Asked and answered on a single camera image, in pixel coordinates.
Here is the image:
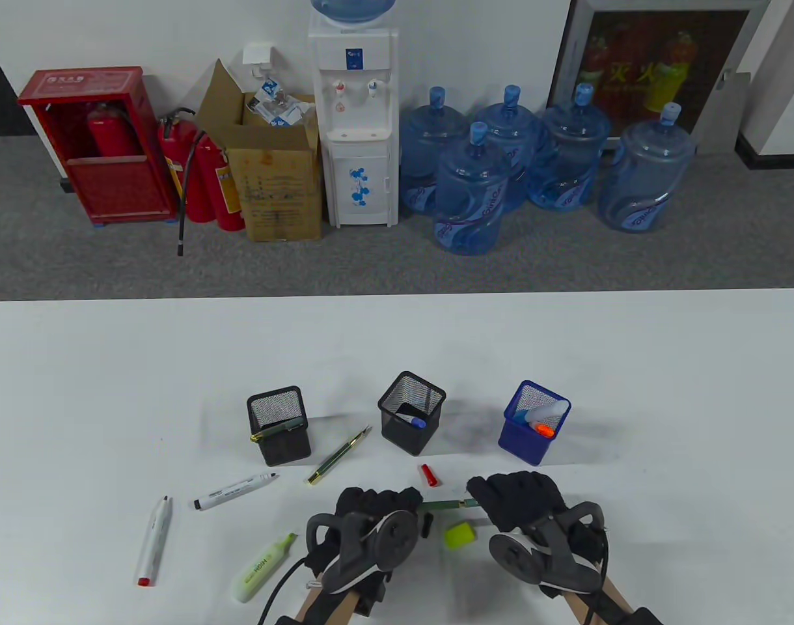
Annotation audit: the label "person's left hand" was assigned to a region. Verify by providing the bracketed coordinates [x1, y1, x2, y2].
[305, 486, 425, 616]

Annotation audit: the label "person's right hand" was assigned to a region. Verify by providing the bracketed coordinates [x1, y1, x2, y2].
[466, 471, 609, 600]

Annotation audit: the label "yellow-green pen cap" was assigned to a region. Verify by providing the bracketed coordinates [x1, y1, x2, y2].
[443, 522, 478, 551]

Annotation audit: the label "pale blue highlighter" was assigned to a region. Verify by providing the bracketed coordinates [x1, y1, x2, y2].
[523, 401, 569, 425]

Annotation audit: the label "person's left forearm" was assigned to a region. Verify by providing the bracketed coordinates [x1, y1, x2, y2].
[295, 583, 362, 625]

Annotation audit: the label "person's right forearm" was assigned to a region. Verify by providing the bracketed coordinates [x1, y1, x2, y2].
[563, 576, 635, 625]

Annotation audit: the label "blue mesh pen holder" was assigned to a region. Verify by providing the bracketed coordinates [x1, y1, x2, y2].
[498, 380, 573, 467]

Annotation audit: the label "black mesh pen holder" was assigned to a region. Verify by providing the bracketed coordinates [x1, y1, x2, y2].
[377, 370, 448, 457]
[245, 385, 312, 467]

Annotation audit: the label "grey tracking controller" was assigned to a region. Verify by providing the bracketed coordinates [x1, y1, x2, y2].
[304, 509, 419, 595]
[487, 500, 607, 594]

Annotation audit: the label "yellow-green highlighter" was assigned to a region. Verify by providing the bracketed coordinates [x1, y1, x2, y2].
[232, 532, 299, 604]

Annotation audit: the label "white marker black end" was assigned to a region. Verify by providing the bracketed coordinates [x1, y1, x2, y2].
[193, 472, 282, 512]

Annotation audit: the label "white marker red end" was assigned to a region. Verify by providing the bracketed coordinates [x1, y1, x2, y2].
[136, 494, 174, 587]

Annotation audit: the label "blue water jug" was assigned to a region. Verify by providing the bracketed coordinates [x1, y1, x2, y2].
[399, 86, 468, 215]
[597, 102, 698, 232]
[470, 85, 542, 212]
[433, 121, 512, 256]
[526, 83, 612, 212]

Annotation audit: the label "brown cardboard box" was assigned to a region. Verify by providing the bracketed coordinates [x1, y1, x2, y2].
[194, 59, 324, 243]

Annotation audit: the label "white water dispenser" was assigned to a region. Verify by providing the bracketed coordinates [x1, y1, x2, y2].
[307, 12, 400, 229]

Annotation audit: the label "red extinguisher yellow label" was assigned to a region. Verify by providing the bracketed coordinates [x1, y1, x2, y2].
[197, 142, 246, 232]

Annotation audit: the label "white blue packets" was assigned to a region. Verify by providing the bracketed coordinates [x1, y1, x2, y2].
[249, 76, 314, 128]

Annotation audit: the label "red fire extinguisher cabinet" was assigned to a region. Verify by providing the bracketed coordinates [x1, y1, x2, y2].
[17, 65, 180, 227]

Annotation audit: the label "red fire extinguisher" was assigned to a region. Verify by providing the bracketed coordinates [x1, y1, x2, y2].
[87, 102, 142, 158]
[157, 112, 217, 223]

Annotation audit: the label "grey metal panel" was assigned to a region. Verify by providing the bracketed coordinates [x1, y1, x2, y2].
[695, 70, 753, 156]

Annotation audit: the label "blue dispenser water bottle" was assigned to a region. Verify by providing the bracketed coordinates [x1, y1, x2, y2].
[310, 0, 398, 28]

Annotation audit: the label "black cable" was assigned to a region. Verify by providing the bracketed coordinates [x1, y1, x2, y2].
[257, 557, 310, 625]
[582, 540, 612, 625]

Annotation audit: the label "black extinguisher hose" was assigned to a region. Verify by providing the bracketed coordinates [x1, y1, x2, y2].
[174, 107, 209, 257]

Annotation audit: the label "glass-door fire hose cabinet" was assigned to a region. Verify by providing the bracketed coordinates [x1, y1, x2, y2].
[545, 0, 774, 156]

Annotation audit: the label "white wall box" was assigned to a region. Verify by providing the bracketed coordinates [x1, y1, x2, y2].
[242, 42, 276, 74]

